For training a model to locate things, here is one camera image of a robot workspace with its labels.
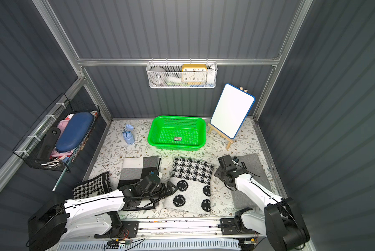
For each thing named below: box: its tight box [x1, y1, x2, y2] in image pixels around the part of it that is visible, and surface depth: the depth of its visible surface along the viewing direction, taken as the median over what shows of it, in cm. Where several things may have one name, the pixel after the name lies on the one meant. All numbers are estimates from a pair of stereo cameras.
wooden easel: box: [207, 123, 234, 150], surface depth 105 cm
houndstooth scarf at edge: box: [72, 171, 113, 200], surface depth 84 cm
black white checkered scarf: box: [117, 155, 161, 189], surface depth 94 cm
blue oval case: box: [55, 111, 95, 153], surface depth 70 cm
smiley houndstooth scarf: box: [163, 156, 214, 216], surface depth 84 cm
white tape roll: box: [149, 66, 167, 87], surface depth 89 cm
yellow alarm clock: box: [181, 63, 208, 86], surface depth 91 cm
